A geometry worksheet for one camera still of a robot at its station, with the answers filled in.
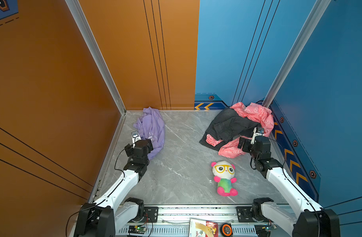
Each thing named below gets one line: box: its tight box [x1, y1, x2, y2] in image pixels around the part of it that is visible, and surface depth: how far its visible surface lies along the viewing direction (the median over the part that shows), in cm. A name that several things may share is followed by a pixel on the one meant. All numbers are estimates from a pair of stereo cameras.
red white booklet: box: [188, 218, 219, 237], surface depth 68 cm
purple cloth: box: [133, 106, 166, 161], surface depth 107 cm
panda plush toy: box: [211, 160, 239, 198], surface depth 82 cm
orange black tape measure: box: [219, 223, 234, 237], surface depth 68 cm
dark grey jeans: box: [199, 107, 262, 152], surface depth 103 cm
